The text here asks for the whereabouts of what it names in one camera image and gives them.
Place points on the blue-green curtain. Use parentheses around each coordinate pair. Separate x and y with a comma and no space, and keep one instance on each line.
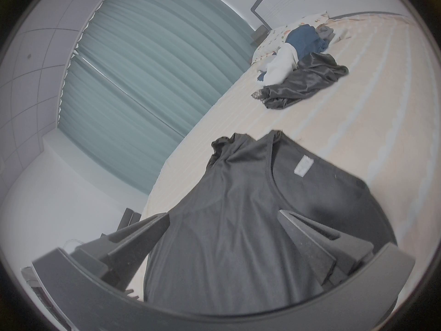
(165,47)
(120,133)

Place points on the bed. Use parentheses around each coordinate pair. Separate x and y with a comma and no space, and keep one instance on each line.
(344,116)

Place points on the black chest of drawers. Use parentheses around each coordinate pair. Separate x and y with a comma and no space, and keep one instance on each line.
(129,219)

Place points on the grey bedside table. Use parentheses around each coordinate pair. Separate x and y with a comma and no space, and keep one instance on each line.
(260,36)

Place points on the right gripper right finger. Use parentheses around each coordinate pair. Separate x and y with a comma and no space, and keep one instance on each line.
(324,253)

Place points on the black T-shirt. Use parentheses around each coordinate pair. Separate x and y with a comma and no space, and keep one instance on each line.
(234,236)

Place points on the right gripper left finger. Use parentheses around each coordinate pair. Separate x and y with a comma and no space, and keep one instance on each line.
(134,250)

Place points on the pile of clothes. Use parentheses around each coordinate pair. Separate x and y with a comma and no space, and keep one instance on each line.
(303,78)

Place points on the white printed pillow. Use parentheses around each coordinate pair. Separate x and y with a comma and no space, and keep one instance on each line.
(272,40)

